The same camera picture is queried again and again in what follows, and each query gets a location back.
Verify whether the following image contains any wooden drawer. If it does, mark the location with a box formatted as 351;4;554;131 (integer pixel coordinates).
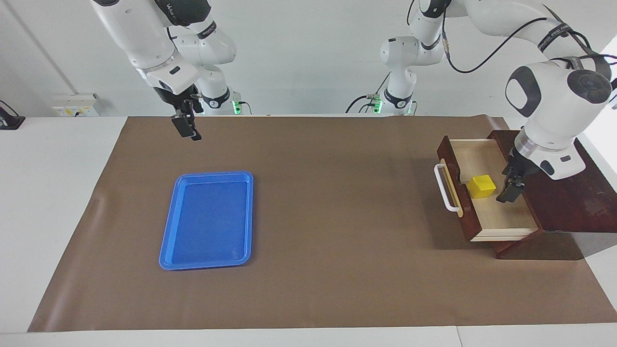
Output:
434;136;543;242

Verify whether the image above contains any brown table mat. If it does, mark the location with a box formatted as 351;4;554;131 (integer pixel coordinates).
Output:
27;115;617;333

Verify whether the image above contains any black desk stand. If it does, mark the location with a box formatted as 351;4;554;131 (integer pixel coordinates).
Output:
0;100;26;130

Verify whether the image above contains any dark wooden drawer cabinet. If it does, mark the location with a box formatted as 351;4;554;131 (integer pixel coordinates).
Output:
487;129;617;260

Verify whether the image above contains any white wall socket box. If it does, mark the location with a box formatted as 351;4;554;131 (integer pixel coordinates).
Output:
52;93;99;117

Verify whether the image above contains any yellow cube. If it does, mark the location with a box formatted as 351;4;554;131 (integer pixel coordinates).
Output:
467;174;497;199

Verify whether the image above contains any blue plastic tray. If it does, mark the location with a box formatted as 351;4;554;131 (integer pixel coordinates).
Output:
159;171;254;270

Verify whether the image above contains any white drawer handle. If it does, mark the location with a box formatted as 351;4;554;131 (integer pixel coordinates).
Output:
434;164;461;213

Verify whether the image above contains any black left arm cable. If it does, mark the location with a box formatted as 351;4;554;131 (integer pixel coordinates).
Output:
407;0;617;92

